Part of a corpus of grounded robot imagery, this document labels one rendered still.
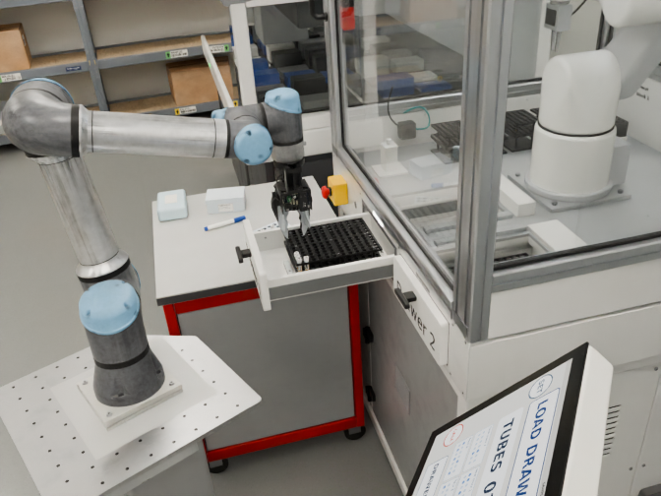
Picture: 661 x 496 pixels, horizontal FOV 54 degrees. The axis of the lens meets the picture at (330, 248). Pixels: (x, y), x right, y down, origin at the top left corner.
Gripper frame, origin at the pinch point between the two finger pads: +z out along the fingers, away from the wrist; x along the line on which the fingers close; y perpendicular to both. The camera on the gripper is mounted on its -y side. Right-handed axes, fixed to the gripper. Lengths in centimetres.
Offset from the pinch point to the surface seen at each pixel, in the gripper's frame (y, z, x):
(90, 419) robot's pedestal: 27, 21, -52
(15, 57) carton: -376, 34, -127
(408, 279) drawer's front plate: 23.0, 4.5, 21.0
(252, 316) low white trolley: -16.0, 34.8, -12.1
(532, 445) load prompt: 92, -19, 10
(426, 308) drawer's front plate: 33.7, 5.2, 21.0
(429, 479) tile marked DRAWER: 81, -4, 2
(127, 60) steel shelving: -374, 45, -51
